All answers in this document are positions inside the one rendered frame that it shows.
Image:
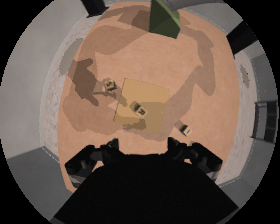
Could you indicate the tan square mat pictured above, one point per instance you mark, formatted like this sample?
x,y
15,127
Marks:
x,y
135,94

